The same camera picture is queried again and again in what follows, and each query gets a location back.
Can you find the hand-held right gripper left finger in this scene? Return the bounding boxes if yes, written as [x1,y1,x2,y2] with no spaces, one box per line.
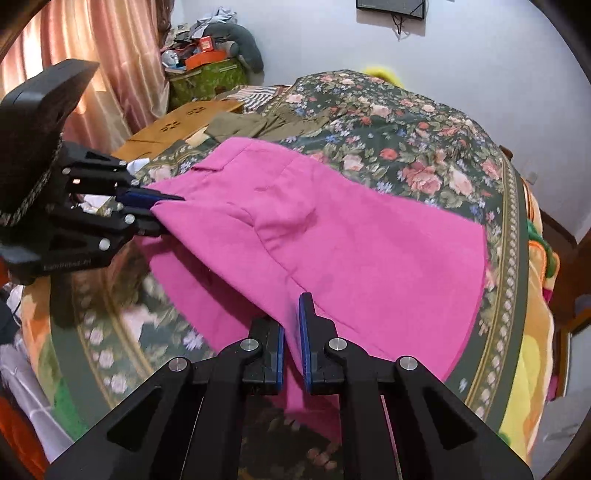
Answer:
[45,316,285,480]

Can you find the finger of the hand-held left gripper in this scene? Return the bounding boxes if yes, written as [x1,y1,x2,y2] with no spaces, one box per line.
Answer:
[46,203,165,268]
[60,141,186,209]

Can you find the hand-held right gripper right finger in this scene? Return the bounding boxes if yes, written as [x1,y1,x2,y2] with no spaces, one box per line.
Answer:
[298,292,534,480]

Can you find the pink pants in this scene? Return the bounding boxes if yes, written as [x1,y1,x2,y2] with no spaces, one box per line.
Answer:
[148,137,489,443]

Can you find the wooden folding table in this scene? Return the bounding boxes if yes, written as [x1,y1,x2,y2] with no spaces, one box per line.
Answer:
[112,99,245,160]

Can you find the pink curtain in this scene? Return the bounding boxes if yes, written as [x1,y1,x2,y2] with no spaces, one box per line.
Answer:
[0,0,176,153]

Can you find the green patterned box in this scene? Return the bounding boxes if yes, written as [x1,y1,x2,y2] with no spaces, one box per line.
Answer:
[167,56,250,110]

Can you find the olive green garment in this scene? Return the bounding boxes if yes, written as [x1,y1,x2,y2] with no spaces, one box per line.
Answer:
[187,107,333,147]

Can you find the orange box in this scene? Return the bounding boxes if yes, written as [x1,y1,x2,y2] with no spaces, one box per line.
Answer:
[184,49,229,71]

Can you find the striped cloth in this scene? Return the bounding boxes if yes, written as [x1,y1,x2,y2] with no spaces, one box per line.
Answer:
[226,85,290,114]

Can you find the grey plush toy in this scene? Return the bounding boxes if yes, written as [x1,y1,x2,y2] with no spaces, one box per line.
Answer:
[203,22,265,73]

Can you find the floral green bedspread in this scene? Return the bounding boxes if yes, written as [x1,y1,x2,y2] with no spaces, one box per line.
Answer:
[46,69,530,480]

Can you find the colourful yellow blanket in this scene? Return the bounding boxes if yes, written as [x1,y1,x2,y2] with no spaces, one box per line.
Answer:
[499,185,561,462]

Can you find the yellow fluffy pillow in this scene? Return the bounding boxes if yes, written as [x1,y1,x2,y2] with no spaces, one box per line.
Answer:
[361,65,407,88]

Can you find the wall-mounted black screen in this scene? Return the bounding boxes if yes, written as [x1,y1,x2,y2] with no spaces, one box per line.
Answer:
[355,0,426,22]

